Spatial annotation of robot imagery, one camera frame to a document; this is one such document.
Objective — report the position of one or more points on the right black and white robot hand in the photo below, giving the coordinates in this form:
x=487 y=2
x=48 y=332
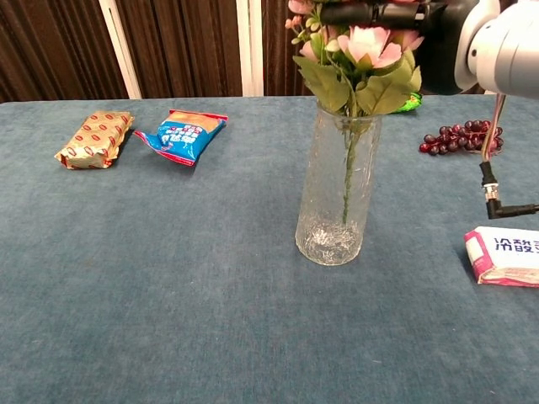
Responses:
x=438 y=50

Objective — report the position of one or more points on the pink artificial flower bouquet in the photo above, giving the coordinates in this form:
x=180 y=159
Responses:
x=370 y=50

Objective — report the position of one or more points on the clear textured glass vase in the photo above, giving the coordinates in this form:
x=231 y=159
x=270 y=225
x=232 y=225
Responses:
x=328 y=244

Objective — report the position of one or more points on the dark red grape bunch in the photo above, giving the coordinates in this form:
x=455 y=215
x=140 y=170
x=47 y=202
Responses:
x=455 y=139

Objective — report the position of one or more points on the white and pink toothpaste box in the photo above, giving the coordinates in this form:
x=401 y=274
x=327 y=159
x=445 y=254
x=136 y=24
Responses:
x=505 y=256

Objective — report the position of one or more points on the dark brown pleated curtain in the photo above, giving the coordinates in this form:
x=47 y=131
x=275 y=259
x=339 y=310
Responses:
x=185 y=42

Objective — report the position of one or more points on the blue and red snack bag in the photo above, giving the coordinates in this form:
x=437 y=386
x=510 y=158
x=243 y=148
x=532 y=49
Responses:
x=181 y=134

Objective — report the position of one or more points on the blue felt table cloth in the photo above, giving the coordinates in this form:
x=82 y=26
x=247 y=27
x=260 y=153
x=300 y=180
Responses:
x=168 y=273

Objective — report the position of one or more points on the gold biscuit packet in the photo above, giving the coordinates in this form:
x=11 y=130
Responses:
x=94 y=141

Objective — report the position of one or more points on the white frame post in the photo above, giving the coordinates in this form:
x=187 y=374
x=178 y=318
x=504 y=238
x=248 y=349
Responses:
x=120 y=46
x=249 y=46

